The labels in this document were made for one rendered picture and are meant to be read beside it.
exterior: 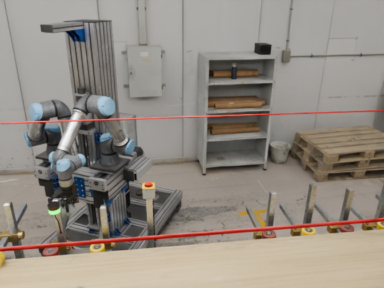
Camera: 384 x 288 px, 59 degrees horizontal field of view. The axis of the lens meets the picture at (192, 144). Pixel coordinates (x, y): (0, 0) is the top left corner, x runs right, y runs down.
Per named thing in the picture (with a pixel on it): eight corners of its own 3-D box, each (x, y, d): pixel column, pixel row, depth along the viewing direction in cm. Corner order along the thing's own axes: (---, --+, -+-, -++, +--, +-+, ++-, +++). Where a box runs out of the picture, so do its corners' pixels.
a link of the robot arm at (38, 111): (47, 146, 267) (59, 111, 225) (27, 150, 258) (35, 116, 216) (41, 132, 270) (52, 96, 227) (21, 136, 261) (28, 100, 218)
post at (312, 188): (299, 245, 227) (309, 182, 208) (304, 244, 228) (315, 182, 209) (301, 248, 224) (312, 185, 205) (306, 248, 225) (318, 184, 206)
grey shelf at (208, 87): (196, 160, 499) (198, 52, 438) (255, 156, 515) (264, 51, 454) (203, 175, 459) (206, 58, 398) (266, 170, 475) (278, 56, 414)
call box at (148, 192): (143, 194, 198) (142, 182, 195) (155, 193, 199) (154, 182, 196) (143, 200, 192) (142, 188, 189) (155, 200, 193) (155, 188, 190)
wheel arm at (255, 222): (245, 211, 247) (246, 206, 245) (250, 210, 247) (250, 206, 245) (265, 252, 207) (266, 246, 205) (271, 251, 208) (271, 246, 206)
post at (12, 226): (21, 269, 205) (4, 200, 186) (27, 268, 205) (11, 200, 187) (19, 273, 202) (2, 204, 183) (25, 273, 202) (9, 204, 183)
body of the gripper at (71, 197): (79, 203, 201) (76, 186, 197) (63, 207, 198) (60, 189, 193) (76, 197, 208) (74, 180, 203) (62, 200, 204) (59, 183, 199)
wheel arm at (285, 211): (279, 208, 250) (279, 203, 248) (283, 207, 250) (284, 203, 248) (304, 248, 210) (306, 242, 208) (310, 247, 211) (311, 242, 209)
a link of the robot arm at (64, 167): (74, 159, 194) (63, 164, 187) (76, 175, 198) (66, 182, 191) (63, 156, 197) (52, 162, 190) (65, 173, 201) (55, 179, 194)
